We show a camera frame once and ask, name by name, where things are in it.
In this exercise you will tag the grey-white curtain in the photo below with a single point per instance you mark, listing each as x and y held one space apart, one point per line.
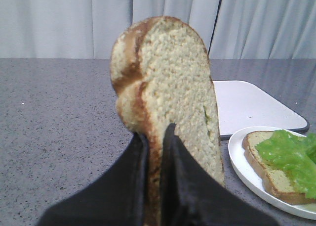
88 28

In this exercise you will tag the bread slice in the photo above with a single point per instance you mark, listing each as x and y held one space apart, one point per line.
160 71
275 182

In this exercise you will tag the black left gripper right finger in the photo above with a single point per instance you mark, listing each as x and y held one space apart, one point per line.
191 197

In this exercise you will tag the white round plate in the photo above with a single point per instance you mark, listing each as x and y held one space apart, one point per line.
248 176

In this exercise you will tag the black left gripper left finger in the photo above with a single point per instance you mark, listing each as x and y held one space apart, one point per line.
115 199

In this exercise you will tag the green lettuce leaf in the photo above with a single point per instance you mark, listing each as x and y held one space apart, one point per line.
295 156

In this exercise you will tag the white cutting board black handle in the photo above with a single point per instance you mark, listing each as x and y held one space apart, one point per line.
242 104

